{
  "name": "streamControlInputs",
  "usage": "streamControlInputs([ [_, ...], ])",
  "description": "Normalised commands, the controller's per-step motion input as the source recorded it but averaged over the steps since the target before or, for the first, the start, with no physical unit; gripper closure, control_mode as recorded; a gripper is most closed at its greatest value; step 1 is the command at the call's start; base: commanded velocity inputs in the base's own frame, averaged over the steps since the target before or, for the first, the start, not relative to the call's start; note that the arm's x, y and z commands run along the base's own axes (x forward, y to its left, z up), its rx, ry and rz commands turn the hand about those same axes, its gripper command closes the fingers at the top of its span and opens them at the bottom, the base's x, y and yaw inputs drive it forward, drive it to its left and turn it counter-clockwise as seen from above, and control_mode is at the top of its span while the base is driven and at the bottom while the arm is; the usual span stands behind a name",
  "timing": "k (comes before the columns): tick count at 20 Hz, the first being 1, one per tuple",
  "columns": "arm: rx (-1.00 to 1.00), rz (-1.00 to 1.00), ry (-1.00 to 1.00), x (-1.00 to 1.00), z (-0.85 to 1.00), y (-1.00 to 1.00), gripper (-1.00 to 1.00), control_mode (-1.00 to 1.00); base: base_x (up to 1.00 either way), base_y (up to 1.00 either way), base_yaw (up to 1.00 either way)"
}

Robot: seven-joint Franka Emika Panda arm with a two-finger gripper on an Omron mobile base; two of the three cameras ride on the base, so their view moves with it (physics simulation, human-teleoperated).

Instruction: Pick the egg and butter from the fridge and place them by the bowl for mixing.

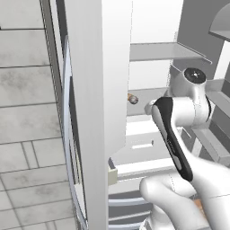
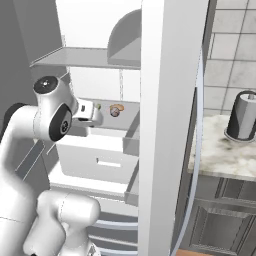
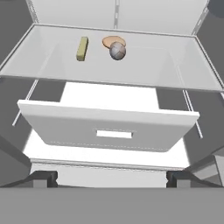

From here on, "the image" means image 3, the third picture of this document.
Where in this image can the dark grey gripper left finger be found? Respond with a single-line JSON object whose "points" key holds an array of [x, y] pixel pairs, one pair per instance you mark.
{"points": [[43, 178]]}

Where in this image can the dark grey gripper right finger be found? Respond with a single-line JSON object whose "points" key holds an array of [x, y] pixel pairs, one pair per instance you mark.
{"points": [[179, 178]]}

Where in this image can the white fridge drawer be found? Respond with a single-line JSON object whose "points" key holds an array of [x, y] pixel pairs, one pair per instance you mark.
{"points": [[108, 128]]}

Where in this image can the white fridge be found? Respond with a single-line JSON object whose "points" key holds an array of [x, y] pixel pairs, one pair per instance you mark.
{"points": [[116, 87]]}

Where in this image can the glass fridge shelf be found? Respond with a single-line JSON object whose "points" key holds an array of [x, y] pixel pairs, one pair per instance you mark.
{"points": [[110, 67]]}

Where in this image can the yellow butter stick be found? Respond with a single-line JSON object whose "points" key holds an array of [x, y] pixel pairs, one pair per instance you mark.
{"points": [[82, 48]]}

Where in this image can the grey round ball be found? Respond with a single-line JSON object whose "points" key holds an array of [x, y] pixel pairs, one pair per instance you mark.
{"points": [[117, 50]]}

